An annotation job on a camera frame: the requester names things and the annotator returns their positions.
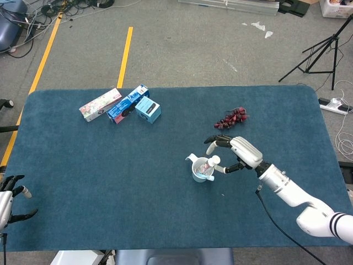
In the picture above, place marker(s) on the small white paper scrap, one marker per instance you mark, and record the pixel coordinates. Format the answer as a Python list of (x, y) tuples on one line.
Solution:
[(268, 34)]

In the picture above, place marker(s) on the floral pink white box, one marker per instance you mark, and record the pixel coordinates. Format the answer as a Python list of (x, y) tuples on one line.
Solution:
[(100, 105)]

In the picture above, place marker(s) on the dark blue padded chair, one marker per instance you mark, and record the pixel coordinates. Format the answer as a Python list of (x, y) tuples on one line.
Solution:
[(8, 33)]

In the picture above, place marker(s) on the light blue cube box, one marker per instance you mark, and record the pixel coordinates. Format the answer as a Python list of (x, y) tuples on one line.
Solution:
[(147, 110)]

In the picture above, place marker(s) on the long yellow floor tape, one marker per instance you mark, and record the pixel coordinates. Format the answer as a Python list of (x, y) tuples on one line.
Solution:
[(41, 63)]

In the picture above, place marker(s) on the blue toothpaste box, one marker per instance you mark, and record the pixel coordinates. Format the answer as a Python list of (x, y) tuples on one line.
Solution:
[(121, 106)]

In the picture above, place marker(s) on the black metal bracket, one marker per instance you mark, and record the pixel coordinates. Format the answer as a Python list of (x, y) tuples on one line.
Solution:
[(293, 8)]

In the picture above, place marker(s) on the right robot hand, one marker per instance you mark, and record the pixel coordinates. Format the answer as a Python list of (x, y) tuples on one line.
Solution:
[(246, 153)]

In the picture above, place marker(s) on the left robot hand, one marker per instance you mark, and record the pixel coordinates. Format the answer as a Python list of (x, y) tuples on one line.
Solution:
[(5, 204)]

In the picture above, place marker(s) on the white toothpaste tube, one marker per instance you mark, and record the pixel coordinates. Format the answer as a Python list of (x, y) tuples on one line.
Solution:
[(214, 161)]

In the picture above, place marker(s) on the white power strip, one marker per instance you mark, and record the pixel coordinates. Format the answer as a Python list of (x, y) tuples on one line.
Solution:
[(331, 106)]

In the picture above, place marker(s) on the aluminium rail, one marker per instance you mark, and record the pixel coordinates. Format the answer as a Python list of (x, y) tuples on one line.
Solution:
[(248, 7)]

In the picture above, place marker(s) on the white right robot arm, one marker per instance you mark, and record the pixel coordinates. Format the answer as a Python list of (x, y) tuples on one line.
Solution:
[(281, 185)]

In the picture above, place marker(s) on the large white paper scrap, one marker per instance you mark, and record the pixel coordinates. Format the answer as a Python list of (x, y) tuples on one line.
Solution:
[(258, 26)]

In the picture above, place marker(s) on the short yellow floor tape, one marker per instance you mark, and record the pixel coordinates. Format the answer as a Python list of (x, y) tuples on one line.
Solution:
[(125, 55)]

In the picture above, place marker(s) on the white storage box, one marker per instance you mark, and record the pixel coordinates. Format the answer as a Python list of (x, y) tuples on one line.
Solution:
[(331, 9)]

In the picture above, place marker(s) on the black office chair base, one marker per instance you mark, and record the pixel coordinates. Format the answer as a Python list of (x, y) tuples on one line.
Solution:
[(8, 129)]

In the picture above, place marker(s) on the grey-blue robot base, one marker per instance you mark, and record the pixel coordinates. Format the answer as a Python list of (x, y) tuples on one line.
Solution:
[(171, 256)]

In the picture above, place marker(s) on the red grape bunch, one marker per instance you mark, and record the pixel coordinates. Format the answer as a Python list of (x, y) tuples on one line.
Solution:
[(231, 119)]

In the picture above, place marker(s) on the light blue toothbrush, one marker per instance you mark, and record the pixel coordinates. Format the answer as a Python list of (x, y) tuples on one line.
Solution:
[(211, 179)]

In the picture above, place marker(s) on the blue table mat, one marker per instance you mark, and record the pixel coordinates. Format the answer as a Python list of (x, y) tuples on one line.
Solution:
[(110, 179)]

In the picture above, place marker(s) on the black tripod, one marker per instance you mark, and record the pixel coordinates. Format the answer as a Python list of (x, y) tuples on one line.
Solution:
[(334, 38)]

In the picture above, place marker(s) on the white base box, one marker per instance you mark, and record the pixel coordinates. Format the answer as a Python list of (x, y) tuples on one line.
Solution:
[(74, 258)]

